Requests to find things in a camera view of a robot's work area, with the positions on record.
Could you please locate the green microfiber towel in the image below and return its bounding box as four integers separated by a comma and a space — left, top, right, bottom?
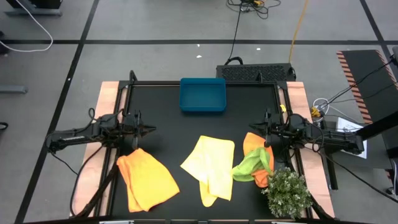
231, 147, 271, 182

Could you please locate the black stand leg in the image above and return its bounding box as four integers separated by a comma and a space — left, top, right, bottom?
323, 149, 339, 191

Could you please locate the orange fluffy microfiber towel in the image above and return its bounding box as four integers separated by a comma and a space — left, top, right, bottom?
242, 132, 275, 189

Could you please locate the blue plastic bin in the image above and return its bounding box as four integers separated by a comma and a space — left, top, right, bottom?
179, 77, 227, 113

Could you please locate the yellow microfiber towel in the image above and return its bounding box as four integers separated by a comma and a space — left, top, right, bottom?
180, 135, 236, 208

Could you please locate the white paper sheet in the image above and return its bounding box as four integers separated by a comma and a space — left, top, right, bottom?
335, 116, 368, 159

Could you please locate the black aluminium table frame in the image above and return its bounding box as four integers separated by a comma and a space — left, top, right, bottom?
70, 70, 335, 224

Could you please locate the black frame beam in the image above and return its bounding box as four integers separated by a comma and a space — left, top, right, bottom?
354, 112, 398, 141

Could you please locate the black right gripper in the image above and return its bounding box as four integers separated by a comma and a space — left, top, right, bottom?
248, 108, 282, 147

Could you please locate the tangled black cable bundle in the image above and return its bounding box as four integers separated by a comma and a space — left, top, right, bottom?
226, 0, 282, 20

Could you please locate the black hazard-striped floor mat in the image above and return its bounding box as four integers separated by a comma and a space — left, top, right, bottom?
336, 49, 398, 125

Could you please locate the orange-yellow ribbed microfiber towel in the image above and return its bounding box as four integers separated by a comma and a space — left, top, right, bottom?
116, 147, 180, 213

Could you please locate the white floor cable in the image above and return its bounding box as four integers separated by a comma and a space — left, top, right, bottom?
0, 0, 53, 53

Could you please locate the grey desk foot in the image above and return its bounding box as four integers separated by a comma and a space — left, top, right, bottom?
0, 85, 29, 94
4, 0, 63, 17

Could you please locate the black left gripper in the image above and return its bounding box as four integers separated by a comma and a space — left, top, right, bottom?
124, 110, 157, 149

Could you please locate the black power cable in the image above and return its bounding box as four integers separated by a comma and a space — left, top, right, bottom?
224, 2, 245, 66

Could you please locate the artificial green potted plant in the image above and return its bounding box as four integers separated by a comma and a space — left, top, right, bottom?
261, 167, 313, 220

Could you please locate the yellow cable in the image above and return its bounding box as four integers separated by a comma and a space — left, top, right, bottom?
288, 0, 310, 64

